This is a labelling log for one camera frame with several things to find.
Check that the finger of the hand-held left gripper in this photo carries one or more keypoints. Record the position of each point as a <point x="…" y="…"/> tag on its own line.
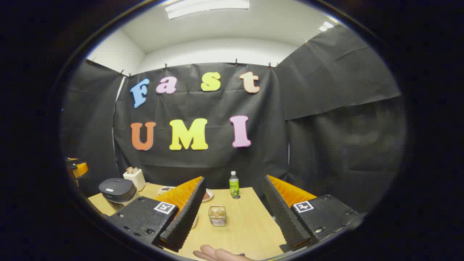
<point x="78" y="168"/>

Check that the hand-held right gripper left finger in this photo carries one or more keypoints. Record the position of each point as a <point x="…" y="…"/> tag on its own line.
<point x="186" y="217"/>

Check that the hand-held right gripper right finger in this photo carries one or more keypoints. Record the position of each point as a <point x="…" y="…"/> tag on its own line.
<point x="281" y="214"/>

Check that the black rice cooker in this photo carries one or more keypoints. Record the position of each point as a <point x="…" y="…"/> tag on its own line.
<point x="117" y="188"/>

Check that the white round plate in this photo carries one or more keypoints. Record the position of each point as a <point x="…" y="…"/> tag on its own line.
<point x="208" y="197"/>

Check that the white divided grain dish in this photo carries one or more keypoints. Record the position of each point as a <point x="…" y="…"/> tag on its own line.
<point x="166" y="189"/>

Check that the green tea bottle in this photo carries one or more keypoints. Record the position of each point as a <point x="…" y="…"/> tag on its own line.
<point x="234" y="186"/>

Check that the white toaster with bread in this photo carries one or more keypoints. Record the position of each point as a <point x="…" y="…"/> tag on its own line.
<point x="136" y="179"/>

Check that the black backdrop cloth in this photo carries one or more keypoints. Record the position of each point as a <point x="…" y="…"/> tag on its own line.
<point x="217" y="105"/>

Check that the small ceiling light panel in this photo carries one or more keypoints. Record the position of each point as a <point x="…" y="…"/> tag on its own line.
<point x="326" y="26"/>

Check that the large ceiling light panel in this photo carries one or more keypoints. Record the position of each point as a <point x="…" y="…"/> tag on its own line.
<point x="206" y="6"/>

